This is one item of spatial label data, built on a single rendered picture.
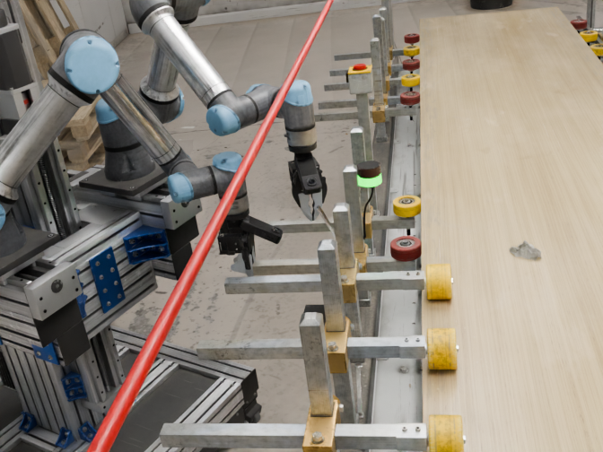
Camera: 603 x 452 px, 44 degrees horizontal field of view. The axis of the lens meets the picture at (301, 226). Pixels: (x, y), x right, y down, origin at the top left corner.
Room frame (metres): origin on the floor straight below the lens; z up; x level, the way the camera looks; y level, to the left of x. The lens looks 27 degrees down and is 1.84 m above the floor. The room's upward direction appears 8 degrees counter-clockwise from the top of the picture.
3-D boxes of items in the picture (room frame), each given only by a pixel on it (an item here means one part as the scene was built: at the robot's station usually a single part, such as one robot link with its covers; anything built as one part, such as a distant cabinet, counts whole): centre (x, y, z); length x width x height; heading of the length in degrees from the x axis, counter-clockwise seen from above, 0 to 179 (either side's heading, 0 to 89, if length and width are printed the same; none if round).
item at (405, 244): (1.69, -0.26, 0.85); 0.08 x 0.08 x 0.11
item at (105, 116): (2.13, 0.48, 1.21); 0.13 x 0.12 x 0.14; 133
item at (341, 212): (1.51, -0.09, 0.89); 0.04 x 0.04 x 0.48; 79
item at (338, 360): (1.25, -0.04, 0.95); 0.14 x 0.06 x 0.05; 169
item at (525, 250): (1.57, -0.53, 0.91); 0.09 x 0.07 x 0.02; 14
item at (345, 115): (2.96, -0.31, 0.83); 0.44 x 0.03 x 0.04; 79
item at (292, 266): (1.73, -0.07, 0.84); 0.43 x 0.03 x 0.04; 79
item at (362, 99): (2.26, -0.24, 0.93); 0.05 x 0.05 x 0.45; 79
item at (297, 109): (1.76, -0.03, 1.29); 0.09 x 0.08 x 0.11; 43
